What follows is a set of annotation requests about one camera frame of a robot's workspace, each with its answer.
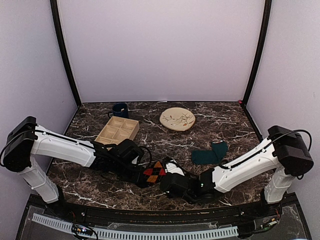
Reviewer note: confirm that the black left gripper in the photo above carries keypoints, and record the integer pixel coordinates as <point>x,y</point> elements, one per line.
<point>138,177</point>

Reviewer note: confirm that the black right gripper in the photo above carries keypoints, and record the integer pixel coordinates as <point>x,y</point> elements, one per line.
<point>169,195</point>

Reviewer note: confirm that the wooden compartment box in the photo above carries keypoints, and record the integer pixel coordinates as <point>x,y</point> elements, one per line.
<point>117,130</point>

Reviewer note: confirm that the black red yellow argyle sock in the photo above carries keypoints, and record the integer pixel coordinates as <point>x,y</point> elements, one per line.
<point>151,176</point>

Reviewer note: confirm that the dark green sock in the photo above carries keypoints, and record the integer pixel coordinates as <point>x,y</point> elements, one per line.
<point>214,156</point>

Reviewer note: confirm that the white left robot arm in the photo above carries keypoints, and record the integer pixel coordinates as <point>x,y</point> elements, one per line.
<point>29,139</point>

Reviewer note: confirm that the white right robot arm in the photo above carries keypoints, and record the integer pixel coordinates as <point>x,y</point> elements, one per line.
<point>283,151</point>

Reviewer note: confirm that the blue enamel mug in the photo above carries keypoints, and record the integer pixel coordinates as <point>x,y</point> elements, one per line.
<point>116,111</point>

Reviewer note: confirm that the bird pattern ceramic plate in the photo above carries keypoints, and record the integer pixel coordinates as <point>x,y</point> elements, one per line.
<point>177,119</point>

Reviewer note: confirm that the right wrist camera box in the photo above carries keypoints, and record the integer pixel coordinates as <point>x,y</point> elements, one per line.
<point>171,166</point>

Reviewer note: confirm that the white slotted cable duct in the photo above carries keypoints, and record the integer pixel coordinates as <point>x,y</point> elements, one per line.
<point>121,231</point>

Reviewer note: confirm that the black left corner frame post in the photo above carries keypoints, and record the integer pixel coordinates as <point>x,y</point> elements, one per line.
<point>63,51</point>

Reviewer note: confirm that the black corner frame post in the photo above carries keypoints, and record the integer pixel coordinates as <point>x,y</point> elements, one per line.
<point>63,51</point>
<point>258,53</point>

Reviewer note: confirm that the black right corner frame post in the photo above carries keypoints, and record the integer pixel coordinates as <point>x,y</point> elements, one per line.
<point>258,53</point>

